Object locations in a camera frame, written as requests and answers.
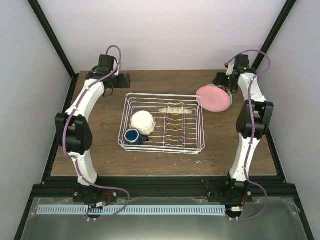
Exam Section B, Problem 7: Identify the pink plate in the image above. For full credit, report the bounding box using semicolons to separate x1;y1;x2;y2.
195;84;230;113

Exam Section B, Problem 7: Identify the white scalloped bowl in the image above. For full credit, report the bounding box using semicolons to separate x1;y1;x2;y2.
130;110;156;136

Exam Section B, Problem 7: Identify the yellow woven bamboo tray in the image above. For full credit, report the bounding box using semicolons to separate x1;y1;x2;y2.
158;106;193;115

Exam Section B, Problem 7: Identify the dark blue ceramic mug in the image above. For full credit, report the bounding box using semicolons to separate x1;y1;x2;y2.
124;128;149;146

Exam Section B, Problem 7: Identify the white wire dish rack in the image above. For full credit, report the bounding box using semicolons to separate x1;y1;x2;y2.
118;93;205;154

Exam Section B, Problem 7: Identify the mint green flower plate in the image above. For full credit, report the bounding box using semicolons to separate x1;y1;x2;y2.
225;89;233;106

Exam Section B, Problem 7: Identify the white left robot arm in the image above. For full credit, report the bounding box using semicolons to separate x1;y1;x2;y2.
55;54;130;202

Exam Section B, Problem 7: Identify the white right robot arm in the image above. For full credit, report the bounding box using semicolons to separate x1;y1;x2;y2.
213;51;274;202

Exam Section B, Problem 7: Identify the light blue slotted strip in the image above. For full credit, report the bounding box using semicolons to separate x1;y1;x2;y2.
36;204;226;216

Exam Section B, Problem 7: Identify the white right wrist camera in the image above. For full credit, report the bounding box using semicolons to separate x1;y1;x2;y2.
225;63;234;76

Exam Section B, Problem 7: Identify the black aluminium frame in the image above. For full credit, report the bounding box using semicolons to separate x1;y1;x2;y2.
14;0;314;240

